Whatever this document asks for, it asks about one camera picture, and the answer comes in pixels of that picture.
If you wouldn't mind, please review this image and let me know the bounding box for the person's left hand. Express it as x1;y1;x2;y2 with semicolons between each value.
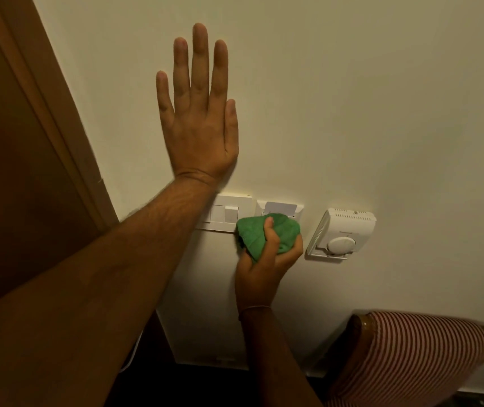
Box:
156;23;239;183

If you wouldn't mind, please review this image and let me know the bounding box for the person's right hand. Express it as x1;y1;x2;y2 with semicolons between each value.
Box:
234;216;304;315

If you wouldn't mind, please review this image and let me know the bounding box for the green cleaning cloth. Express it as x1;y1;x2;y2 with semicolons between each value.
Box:
236;213;301;263

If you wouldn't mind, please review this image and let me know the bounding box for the person's right forearm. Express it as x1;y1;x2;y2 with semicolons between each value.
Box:
239;308;324;407

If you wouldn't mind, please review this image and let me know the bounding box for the person's left forearm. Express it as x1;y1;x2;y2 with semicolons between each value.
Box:
0;176;221;407

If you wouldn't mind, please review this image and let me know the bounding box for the grey key card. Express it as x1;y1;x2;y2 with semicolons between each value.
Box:
264;202;298;217

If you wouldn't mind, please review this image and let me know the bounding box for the white key card holder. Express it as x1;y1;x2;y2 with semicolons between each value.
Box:
254;199;304;221

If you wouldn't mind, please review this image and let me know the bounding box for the thin wrist thread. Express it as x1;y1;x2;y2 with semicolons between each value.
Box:
238;305;272;321

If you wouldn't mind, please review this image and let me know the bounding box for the brown wooden door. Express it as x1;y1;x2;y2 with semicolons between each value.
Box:
0;0;104;317

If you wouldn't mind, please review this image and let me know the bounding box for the striped upholstered wooden chair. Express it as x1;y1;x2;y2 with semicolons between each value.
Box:
326;309;484;407

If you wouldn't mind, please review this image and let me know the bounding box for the white light switch plate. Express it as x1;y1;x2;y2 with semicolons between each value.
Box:
195;192;253;233

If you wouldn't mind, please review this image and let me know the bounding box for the white wall thermostat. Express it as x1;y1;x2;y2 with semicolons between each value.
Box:
306;208;377;261

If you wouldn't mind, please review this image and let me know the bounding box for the light wooden door frame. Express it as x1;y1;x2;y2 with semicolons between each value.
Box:
0;0;120;232

